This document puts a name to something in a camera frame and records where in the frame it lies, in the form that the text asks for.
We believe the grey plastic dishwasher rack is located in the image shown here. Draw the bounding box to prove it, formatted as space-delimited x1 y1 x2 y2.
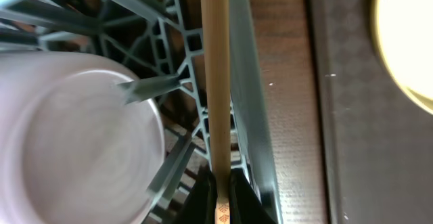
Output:
0 0 285 224

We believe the yellow round plate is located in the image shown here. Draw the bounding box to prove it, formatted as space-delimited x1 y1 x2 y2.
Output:
370 0 432 114

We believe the pink bowl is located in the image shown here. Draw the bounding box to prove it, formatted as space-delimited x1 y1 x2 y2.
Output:
1 51 165 223

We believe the wooden chopstick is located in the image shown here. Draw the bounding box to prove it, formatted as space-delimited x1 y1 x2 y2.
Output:
201 0 231 223

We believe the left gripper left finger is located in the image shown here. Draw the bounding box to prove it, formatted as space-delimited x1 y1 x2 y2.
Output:
172 169 217 224

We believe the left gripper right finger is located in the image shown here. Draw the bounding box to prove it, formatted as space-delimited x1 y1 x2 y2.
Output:
229 169 275 224

